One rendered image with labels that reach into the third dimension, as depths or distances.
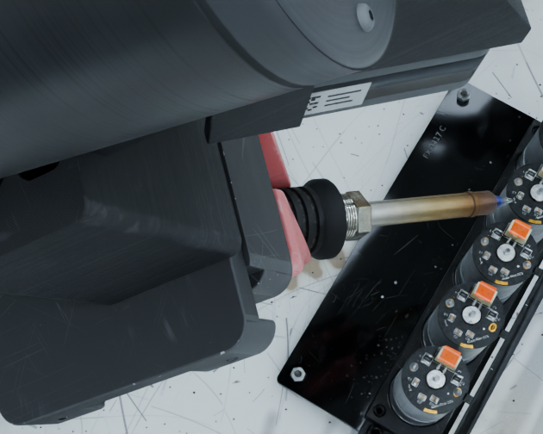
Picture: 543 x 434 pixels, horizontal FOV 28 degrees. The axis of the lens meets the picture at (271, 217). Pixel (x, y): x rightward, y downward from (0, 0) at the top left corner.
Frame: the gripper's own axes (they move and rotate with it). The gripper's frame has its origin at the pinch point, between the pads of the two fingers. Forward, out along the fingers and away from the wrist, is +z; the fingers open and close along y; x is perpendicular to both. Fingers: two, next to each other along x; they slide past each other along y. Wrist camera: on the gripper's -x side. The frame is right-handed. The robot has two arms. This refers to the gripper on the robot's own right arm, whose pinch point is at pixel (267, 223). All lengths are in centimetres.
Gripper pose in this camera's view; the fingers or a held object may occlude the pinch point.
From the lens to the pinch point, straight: 31.8
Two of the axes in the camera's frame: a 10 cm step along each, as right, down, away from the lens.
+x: -8.5, 3.5, 4.0
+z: 4.7, 1.4, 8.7
